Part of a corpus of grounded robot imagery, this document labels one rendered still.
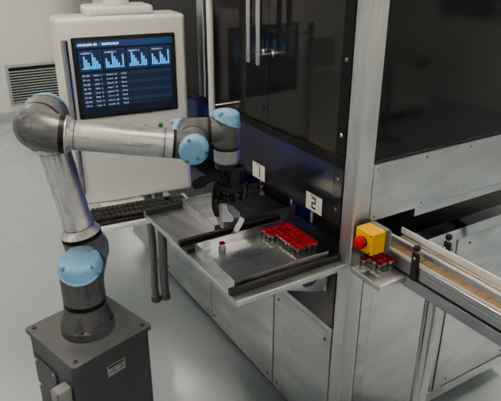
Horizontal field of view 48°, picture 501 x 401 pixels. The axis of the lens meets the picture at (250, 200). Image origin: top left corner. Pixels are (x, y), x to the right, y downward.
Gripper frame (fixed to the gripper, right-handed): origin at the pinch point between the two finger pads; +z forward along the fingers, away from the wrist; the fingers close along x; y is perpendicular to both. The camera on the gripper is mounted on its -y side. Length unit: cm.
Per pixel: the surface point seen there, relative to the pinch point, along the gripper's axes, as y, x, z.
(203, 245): -9.4, 4.2, 12.0
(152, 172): -64, 47, 11
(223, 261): -0.4, 1.3, 13.9
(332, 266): 31.0, 15.3, 13.9
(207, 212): -24.6, 29.6, 13.8
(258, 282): 16.5, -6.4, 12.4
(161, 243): -69, 58, 52
